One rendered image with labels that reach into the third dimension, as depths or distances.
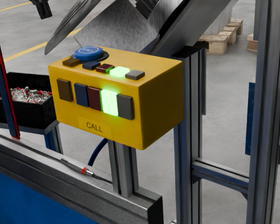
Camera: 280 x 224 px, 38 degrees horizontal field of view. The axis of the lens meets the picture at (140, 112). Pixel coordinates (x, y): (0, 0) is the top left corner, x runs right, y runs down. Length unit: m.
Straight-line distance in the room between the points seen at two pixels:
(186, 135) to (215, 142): 1.32
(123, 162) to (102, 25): 0.43
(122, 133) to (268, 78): 0.51
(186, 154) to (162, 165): 1.07
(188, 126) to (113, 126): 0.62
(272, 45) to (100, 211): 0.51
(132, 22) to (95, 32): 0.09
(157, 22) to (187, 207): 0.61
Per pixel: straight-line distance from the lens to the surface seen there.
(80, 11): 1.06
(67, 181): 0.72
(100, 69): 0.51
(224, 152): 2.35
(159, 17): 0.89
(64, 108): 0.58
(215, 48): 3.87
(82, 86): 0.52
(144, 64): 0.53
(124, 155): 0.59
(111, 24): 0.94
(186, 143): 1.15
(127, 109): 0.48
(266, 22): 0.92
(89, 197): 0.69
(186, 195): 1.25
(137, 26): 0.93
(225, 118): 2.71
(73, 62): 0.55
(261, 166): 1.07
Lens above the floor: 1.25
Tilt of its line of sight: 26 degrees down
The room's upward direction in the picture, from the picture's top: 4 degrees counter-clockwise
